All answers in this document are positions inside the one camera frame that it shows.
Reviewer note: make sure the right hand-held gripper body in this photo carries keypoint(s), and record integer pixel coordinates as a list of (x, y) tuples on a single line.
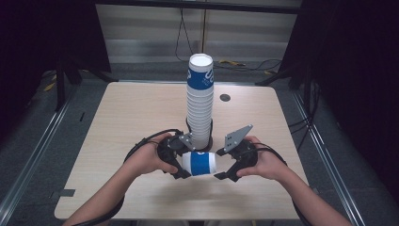
[(246, 155)]

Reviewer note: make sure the yellow floor tape strip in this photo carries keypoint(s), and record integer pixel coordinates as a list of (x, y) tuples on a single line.
[(49, 86), (232, 62)]

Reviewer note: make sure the black metal stand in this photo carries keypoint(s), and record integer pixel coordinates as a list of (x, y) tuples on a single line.
[(282, 77), (61, 84)]

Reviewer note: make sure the dark round table grommet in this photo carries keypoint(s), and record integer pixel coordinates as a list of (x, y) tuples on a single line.
[(225, 97)]

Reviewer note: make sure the stack of paper cups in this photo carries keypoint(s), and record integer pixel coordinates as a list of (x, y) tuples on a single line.
[(200, 103)]

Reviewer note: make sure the blue white paper cup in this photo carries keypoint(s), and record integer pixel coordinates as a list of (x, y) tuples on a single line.
[(199, 163)]

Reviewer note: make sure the black curtain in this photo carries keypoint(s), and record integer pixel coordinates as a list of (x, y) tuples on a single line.
[(37, 34), (354, 62)]

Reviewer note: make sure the black round cup holder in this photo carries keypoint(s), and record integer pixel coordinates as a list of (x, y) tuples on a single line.
[(209, 145)]

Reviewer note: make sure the person's right hand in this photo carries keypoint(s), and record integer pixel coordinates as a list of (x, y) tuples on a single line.
[(269, 164)]

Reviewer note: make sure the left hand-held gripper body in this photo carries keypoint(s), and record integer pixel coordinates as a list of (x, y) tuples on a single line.
[(171, 147)]

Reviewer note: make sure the black floor tape piece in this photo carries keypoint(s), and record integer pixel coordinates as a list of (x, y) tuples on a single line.
[(66, 193)]

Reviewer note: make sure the person's left hand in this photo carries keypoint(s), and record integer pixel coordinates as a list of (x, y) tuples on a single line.
[(144, 160)]

